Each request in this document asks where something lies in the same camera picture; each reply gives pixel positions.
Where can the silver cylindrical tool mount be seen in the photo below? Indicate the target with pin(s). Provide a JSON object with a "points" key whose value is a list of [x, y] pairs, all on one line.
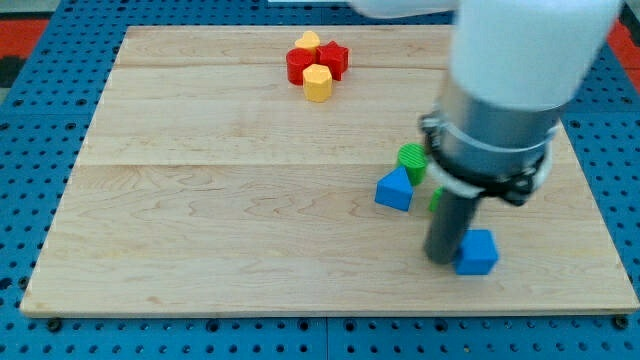
{"points": [[479, 149]]}

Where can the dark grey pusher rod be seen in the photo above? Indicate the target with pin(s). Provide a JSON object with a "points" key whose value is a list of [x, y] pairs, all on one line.
{"points": [[451, 220]]}

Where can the blue triangle block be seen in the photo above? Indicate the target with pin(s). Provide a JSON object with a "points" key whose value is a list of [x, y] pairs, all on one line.
{"points": [[395, 190]]}

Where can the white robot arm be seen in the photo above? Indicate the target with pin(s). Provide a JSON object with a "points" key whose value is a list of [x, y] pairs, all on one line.
{"points": [[514, 66]]}

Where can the green circle block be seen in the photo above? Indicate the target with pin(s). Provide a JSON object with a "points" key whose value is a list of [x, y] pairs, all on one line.
{"points": [[412, 157]]}

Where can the green block behind rod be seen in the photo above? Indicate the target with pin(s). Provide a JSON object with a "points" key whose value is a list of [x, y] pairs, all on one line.
{"points": [[435, 199]]}

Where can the blue cube block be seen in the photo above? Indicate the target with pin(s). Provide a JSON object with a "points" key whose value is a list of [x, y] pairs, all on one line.
{"points": [[477, 253]]}

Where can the red star block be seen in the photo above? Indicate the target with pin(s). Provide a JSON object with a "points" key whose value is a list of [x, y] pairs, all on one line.
{"points": [[335, 57]]}

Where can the yellow hexagon block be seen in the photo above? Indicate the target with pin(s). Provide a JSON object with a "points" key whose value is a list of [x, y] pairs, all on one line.
{"points": [[317, 83]]}

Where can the yellow heart block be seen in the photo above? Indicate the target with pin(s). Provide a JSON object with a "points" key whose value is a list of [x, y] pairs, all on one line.
{"points": [[309, 41]]}

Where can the red cylinder block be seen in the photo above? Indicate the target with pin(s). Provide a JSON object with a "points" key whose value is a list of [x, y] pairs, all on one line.
{"points": [[297, 60]]}

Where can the wooden board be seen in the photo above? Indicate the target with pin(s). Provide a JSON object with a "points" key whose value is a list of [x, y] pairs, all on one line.
{"points": [[208, 186]]}

